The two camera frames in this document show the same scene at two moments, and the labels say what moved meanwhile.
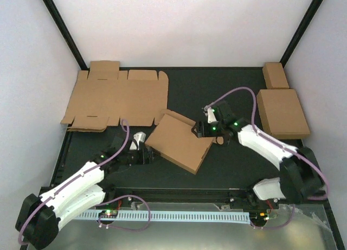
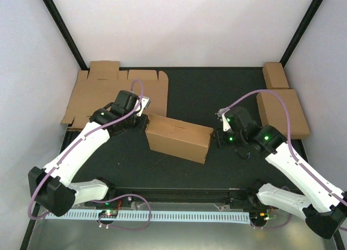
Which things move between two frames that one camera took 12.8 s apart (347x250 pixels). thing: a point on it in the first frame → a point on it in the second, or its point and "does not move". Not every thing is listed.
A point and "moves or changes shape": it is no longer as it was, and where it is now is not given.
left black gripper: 143,160 → 145,121
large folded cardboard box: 282,114 does not move
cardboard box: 175,141 moves or changes shape
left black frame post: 63,30 does not move
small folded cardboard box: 274,75 does not move
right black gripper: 202,127 → 220,141
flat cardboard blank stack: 103,95 does not move
